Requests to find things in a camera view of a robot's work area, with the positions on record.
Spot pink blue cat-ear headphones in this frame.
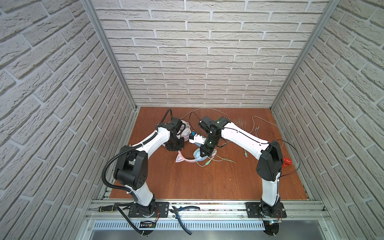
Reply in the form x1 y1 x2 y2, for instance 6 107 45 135
175 141 217 167

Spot green headphone cable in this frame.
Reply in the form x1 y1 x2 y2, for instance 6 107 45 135
196 143 249 168

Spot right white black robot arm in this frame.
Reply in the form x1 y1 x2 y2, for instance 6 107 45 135
199 117 284 216

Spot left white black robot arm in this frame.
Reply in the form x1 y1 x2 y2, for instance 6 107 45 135
114 117 185 216

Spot white headphones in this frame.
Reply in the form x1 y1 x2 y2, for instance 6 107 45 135
178 120 192 141

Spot red small object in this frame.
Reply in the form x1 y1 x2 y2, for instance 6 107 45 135
283 157 293 168

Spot black yellow screwdriver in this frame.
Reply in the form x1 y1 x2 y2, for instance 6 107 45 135
98 205 116 213

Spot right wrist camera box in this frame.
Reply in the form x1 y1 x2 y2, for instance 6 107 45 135
189 132 207 146

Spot white headphone cable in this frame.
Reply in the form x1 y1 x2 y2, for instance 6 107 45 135
179 107 285 149

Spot black corrugated cable conduit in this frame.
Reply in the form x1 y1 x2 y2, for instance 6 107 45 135
101 108 174 236

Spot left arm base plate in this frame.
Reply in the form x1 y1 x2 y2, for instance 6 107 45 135
129 202 170 218

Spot blue handled pliers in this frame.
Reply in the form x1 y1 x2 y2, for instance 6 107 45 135
169 205 201 236

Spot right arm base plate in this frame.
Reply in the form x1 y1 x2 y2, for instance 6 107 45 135
245 202 287 219

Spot aluminium front rail frame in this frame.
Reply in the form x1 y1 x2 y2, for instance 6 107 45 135
78 199 335 239

